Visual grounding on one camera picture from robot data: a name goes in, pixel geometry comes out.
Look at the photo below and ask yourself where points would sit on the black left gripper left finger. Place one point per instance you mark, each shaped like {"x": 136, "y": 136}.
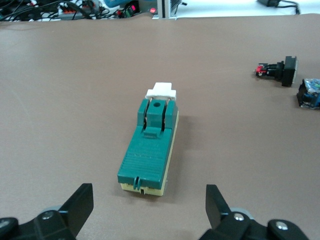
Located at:
{"x": 75, "y": 212}

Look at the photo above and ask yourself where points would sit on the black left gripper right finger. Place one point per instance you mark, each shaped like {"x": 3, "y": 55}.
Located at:
{"x": 220, "y": 212}

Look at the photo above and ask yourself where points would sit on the green push button blue block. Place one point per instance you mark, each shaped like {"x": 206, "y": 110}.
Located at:
{"x": 310, "y": 93}

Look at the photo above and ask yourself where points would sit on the black button red terminal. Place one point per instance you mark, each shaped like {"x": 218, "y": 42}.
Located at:
{"x": 280, "y": 70}

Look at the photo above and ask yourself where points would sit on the grey terminal block orange levers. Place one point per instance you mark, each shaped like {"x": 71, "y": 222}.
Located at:
{"x": 70, "y": 12}

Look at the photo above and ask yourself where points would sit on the round red indicator button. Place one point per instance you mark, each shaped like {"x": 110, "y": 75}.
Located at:
{"x": 152, "y": 10}

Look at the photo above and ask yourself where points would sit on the grey power adapter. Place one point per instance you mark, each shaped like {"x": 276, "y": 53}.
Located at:
{"x": 270, "y": 2}

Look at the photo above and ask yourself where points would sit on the aluminium profile bracket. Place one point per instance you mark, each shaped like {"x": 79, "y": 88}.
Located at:
{"x": 165, "y": 8}

